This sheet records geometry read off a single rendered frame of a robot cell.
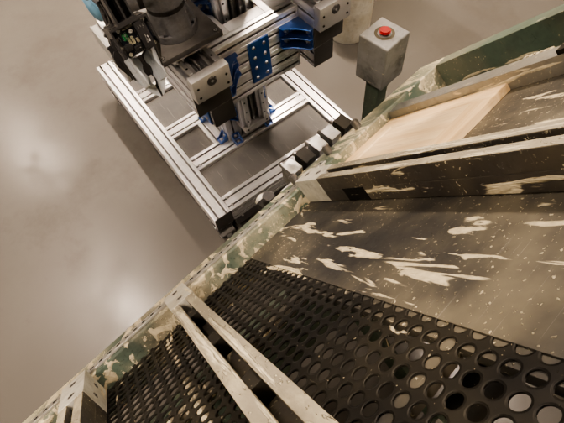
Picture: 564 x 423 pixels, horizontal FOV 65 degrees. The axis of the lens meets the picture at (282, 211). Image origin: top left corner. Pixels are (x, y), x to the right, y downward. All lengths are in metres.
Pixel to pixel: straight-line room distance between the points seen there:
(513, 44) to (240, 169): 1.27
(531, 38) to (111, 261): 1.93
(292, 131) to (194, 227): 0.69
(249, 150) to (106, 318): 1.03
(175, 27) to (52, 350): 1.52
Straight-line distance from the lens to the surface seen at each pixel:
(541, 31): 1.31
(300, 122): 2.26
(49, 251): 2.51
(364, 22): 2.91
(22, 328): 2.42
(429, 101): 1.25
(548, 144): 0.62
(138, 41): 0.86
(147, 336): 1.14
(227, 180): 2.10
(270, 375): 0.53
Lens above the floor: 1.94
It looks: 61 degrees down
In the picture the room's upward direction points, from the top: 9 degrees counter-clockwise
